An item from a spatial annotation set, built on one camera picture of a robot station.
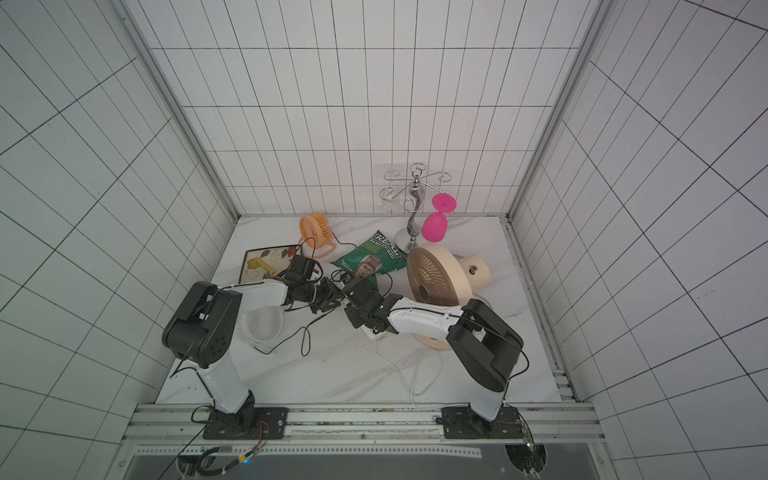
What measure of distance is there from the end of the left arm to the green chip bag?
9 centimetres

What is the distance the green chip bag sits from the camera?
3.17 feet

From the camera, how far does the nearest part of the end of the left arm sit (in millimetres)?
791
